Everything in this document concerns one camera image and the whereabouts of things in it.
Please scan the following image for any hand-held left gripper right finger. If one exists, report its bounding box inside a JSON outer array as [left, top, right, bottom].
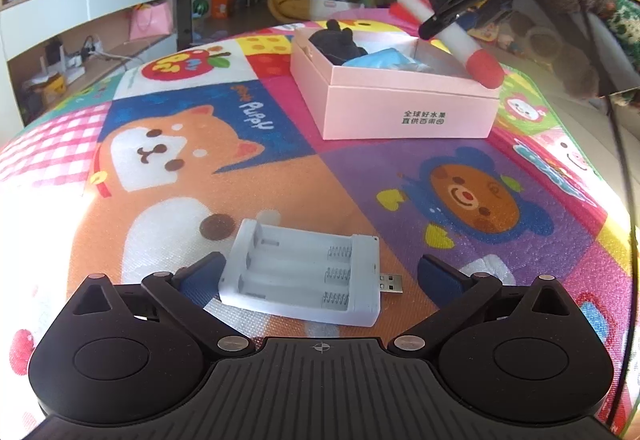
[[393, 254, 572, 356]]

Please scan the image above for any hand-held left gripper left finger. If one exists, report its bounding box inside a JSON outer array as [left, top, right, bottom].
[[70, 252, 256, 357]]

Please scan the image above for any red white foam rocket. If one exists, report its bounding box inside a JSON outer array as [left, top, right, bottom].
[[390, 0, 505, 89]]

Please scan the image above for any blue white plastic packet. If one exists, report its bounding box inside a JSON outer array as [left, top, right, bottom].
[[342, 47, 433, 73]]

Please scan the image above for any white battery charger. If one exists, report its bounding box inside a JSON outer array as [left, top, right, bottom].
[[217, 218, 405, 328]]

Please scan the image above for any black plush toy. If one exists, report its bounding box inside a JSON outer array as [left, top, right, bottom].
[[307, 18, 368, 66]]

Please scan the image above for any pink cardboard box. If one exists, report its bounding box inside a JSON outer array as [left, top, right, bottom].
[[290, 22, 502, 141]]

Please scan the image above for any person's right hand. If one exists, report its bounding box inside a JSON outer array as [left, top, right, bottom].
[[507, 0, 618, 103]]

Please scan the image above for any colourful cartoon play mat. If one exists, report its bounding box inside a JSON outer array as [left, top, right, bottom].
[[0, 7, 640, 440]]

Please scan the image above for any yellow cardboard box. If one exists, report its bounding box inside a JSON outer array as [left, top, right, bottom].
[[40, 74, 66, 104]]

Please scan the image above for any white router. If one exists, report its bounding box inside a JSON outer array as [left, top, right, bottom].
[[55, 42, 83, 80]]

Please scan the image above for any pink shopping bag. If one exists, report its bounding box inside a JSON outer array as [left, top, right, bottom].
[[129, 2, 173, 41]]

